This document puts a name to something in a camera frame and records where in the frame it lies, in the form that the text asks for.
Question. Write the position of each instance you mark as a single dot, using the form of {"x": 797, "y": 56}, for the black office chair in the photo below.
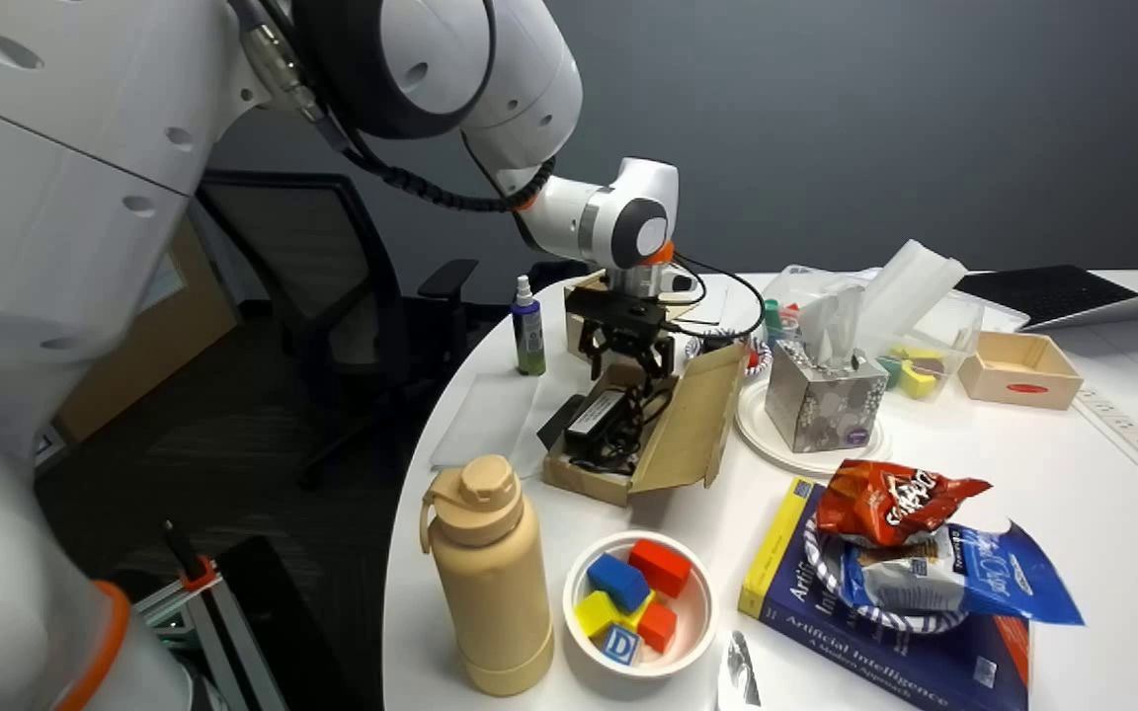
{"x": 364, "y": 354}

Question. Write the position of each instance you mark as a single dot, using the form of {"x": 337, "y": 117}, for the small wooden tray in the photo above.
{"x": 1022, "y": 367}

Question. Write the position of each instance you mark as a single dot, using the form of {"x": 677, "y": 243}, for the red snack bag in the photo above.
{"x": 886, "y": 504}

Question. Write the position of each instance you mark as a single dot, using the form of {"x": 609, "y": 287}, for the white bowl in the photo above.
{"x": 660, "y": 638}

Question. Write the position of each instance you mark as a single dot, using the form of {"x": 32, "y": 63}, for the clear plastic bag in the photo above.
{"x": 911, "y": 280}

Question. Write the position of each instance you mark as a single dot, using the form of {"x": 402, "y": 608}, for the blue spray bottle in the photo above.
{"x": 528, "y": 329}

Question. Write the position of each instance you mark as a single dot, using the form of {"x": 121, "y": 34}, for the yellow block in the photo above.
{"x": 594, "y": 614}

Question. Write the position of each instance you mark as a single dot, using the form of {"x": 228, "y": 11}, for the blue book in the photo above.
{"x": 942, "y": 625}

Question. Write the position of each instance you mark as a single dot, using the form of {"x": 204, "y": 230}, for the blue block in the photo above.
{"x": 616, "y": 579}

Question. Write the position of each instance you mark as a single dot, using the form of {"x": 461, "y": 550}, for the red block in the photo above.
{"x": 660, "y": 566}

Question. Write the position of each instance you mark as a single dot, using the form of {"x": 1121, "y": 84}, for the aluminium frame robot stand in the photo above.
{"x": 199, "y": 614}

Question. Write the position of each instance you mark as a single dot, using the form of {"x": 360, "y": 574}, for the tissue box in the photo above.
{"x": 822, "y": 385}

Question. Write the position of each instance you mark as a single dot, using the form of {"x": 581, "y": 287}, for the metal spoon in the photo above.
{"x": 740, "y": 676}

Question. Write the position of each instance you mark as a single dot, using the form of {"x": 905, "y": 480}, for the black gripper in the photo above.
{"x": 616, "y": 324}

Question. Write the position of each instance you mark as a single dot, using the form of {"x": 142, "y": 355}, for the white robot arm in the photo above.
{"x": 109, "y": 121}

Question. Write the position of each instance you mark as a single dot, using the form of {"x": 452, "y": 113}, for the tan water bottle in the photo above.
{"x": 483, "y": 539}

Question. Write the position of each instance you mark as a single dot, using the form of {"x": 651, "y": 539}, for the cardboard box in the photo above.
{"x": 632, "y": 435}

